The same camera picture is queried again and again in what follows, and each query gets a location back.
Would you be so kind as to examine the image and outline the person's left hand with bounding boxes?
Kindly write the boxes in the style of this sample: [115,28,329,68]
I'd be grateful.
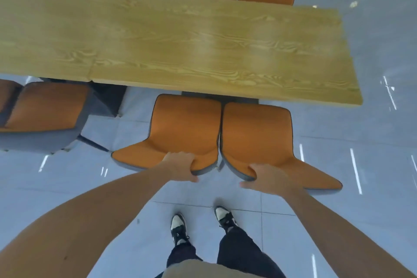
[161,152,199,183]

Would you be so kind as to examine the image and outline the person's right forearm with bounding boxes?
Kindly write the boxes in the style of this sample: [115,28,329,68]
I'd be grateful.
[283,186,417,278]

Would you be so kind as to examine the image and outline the person's left forearm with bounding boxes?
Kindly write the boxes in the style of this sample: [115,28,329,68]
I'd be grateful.
[0,163,170,278]

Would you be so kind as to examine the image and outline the black and white right shoe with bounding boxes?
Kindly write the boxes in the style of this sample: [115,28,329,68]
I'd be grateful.
[214,206,238,233]

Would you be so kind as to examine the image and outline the beige shirt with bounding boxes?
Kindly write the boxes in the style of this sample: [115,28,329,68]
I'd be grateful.
[161,260,265,278]

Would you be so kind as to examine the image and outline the black and white shoe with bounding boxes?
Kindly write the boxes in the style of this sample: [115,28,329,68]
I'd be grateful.
[171,213,190,247]
[214,206,238,233]

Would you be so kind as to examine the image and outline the black trousers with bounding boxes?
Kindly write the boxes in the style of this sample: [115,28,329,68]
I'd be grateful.
[155,226,287,278]

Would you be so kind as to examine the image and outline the black and white left shoe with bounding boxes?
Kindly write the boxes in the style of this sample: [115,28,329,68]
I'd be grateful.
[171,213,190,247]

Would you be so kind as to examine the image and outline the person's right hand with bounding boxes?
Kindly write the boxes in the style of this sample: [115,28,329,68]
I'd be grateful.
[240,163,294,197]

